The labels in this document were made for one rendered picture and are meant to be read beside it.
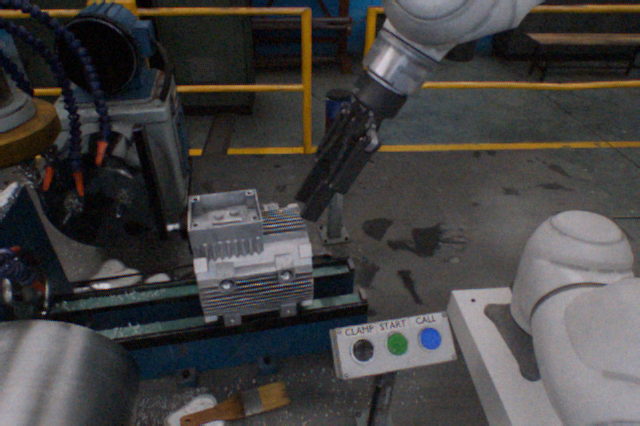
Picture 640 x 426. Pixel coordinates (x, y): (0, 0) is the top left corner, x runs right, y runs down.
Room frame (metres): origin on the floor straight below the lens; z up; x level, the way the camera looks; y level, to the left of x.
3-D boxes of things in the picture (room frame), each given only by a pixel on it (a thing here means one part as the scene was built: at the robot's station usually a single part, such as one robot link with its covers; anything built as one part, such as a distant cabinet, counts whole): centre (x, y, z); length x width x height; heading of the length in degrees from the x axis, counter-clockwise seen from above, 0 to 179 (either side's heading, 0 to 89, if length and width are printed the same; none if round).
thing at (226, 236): (0.61, 0.15, 1.11); 0.12 x 0.11 x 0.07; 102
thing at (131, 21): (1.18, 0.50, 1.16); 0.33 x 0.26 x 0.42; 11
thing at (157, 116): (1.14, 0.53, 0.99); 0.35 x 0.31 x 0.37; 11
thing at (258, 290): (0.61, 0.11, 1.01); 0.20 x 0.19 x 0.19; 102
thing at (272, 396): (0.44, 0.14, 0.80); 0.21 x 0.05 x 0.01; 109
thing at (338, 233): (0.95, -0.06, 1.01); 0.08 x 0.08 x 0.42; 11
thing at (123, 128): (0.88, 0.47, 1.04); 0.41 x 0.25 x 0.25; 11
